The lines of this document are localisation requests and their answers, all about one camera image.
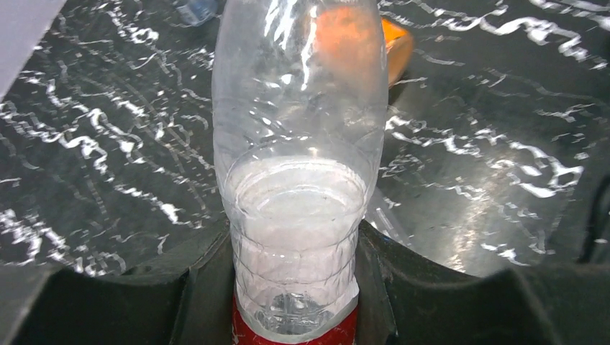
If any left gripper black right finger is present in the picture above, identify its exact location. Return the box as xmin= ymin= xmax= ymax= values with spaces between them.
xmin=356 ymin=222 xmax=609 ymax=344

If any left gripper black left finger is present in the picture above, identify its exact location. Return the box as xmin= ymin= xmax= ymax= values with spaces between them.
xmin=1 ymin=218 xmax=234 ymax=344

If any red label water bottle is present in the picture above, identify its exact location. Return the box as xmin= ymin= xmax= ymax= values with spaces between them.
xmin=211 ymin=1 xmax=388 ymax=344

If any clear blue-tinted bottle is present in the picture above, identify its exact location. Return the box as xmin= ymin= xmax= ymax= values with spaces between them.
xmin=173 ymin=0 xmax=219 ymax=27

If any clear plastic bottle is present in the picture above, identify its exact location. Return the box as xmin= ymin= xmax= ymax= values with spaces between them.
xmin=364 ymin=188 xmax=410 ymax=247

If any orange juice bottle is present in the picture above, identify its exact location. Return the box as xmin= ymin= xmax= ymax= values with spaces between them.
xmin=313 ymin=4 xmax=414 ymax=88

